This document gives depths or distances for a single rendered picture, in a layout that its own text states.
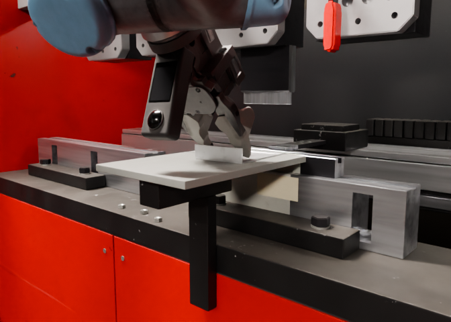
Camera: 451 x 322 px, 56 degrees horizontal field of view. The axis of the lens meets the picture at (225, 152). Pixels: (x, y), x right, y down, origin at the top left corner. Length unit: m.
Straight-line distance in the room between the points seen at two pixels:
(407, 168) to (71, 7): 0.68
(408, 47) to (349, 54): 0.15
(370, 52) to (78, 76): 0.90
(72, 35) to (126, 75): 1.19
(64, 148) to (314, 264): 0.82
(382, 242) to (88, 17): 0.47
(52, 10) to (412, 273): 0.50
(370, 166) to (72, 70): 0.98
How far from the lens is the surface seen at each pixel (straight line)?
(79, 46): 0.40
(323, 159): 0.67
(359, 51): 1.21
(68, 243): 1.02
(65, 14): 0.39
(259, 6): 0.34
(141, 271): 0.81
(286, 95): 0.71
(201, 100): 0.55
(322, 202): 0.67
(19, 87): 1.39
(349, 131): 0.90
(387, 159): 0.90
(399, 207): 0.62
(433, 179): 0.87
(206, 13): 0.35
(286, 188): 0.69
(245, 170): 0.56
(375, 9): 0.61
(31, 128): 1.41
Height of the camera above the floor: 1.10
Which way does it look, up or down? 8 degrees down
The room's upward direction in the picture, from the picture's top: straight up
